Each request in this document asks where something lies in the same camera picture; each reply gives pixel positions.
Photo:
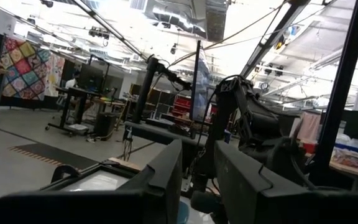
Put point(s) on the colourful patchwork quilt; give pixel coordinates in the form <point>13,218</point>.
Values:
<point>23,68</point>

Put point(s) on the red storage bins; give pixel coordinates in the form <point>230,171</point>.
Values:
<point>182,105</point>

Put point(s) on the black rolling desk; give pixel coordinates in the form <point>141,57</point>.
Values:
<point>73,105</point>

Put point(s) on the black striped floor mat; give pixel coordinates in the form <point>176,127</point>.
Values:
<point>57,155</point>

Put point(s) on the wooden board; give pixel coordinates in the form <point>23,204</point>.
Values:
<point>124,163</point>

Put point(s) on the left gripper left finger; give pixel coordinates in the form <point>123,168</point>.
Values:
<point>154,193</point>

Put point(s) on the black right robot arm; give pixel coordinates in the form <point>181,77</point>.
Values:
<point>228,102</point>

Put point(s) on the dark work desk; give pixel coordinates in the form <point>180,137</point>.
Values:
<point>160,132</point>

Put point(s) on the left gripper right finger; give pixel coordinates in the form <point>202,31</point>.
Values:
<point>253,199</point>

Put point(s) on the person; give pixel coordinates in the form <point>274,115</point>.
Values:
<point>71,82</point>

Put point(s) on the floral print cloth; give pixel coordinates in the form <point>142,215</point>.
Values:
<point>54,74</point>

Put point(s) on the wooden side table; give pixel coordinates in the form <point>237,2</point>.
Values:
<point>353,170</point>

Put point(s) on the black frame post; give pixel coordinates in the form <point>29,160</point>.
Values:
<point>340,93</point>

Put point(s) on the black overhead frame beam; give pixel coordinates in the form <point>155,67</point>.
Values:
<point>110,28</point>
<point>273,37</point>

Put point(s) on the black monitor pole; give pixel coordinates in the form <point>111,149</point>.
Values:
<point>145,90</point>

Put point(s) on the pink hanging cloth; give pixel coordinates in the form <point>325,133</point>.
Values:
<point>309,126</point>

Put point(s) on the tall upright screen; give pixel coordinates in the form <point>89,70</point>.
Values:
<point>200,84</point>

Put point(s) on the black waste bin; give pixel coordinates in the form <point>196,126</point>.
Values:
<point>105,126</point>

